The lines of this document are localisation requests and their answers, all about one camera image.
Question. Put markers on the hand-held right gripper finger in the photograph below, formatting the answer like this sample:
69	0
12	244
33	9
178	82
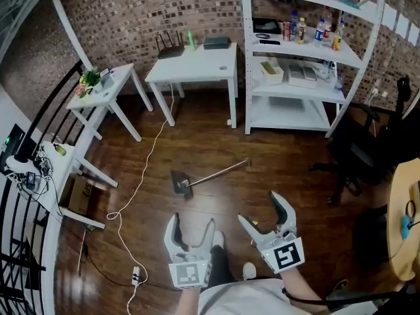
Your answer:
253	231
287	217

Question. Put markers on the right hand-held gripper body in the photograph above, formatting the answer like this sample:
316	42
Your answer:
285	254

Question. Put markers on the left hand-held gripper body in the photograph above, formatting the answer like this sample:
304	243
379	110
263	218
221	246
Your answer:
190	272

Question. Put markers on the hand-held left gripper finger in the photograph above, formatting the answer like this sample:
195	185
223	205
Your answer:
171	238
210	236

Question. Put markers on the person's left forearm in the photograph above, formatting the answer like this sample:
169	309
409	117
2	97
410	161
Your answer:
188	302

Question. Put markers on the person's right forearm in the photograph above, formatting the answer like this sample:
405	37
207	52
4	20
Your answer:
298	289

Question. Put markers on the person's white shoe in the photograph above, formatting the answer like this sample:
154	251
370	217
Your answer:
219	239
249	270

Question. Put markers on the person's black trousers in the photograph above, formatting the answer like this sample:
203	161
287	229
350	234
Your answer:
220	264

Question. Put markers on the white power strip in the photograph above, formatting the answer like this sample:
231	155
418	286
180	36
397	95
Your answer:
136	276

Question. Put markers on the person's white shirt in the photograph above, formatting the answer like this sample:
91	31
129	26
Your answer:
243	299

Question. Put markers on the black office chair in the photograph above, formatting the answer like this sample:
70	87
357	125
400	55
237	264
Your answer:
361	149

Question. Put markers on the brown cardboard box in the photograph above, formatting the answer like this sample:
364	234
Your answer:
78	194

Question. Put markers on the round wooden table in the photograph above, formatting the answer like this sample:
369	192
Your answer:
398	208

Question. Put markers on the teal small gadget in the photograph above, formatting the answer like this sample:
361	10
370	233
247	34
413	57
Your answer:
405	226

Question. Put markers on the long white table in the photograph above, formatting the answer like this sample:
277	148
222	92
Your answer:
67	162

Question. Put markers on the white flat box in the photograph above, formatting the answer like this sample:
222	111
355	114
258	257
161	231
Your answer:
302	75

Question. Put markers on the green soap pump bottle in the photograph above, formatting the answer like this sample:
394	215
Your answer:
60	149

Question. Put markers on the clear water bottle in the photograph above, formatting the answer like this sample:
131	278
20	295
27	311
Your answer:
339	83

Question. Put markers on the white box with green insert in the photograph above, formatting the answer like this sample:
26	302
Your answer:
271	72

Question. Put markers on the white desk with electronics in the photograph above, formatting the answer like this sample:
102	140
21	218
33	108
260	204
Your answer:
19	228

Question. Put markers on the small white side table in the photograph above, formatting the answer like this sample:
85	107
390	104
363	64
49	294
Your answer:
108	94

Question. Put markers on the white metal shelf unit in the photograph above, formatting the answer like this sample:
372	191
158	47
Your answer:
315	56

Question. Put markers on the white round gadget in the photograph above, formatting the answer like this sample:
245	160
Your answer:
19	163

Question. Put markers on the white table with drawer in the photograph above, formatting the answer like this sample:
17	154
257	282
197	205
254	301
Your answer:
200	67

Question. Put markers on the red flower potted plant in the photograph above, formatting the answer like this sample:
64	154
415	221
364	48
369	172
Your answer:
82	91

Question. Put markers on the small white container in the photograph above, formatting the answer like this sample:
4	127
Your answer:
107	78

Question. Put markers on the green potted plant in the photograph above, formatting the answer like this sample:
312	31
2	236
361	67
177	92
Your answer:
92	76

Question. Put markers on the orange drink bottle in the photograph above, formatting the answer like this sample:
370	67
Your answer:
337	39

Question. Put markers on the red drink can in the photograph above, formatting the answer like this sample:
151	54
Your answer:
286	31

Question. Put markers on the yellow-capped drink bottle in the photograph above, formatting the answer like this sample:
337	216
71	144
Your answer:
301	31

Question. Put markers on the black device with green light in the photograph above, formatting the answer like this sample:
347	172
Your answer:
11	143

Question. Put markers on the blue-label drink bottle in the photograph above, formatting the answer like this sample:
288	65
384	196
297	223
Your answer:
319	33

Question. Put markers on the black router with antennas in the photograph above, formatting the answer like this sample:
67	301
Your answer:
170	50

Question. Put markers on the black flat box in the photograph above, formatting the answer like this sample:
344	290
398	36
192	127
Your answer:
216	43

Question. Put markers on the black tray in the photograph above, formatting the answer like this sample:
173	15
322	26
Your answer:
265	25

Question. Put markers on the blue-capped drink bottle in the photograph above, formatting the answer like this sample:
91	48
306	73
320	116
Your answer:
294	23

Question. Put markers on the red-label drink bottle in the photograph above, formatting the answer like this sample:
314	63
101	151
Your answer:
327	25

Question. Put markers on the white paper sheet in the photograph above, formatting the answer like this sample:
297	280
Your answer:
388	15
402	24
414	33

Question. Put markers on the white wall socket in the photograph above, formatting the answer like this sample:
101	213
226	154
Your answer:
380	93

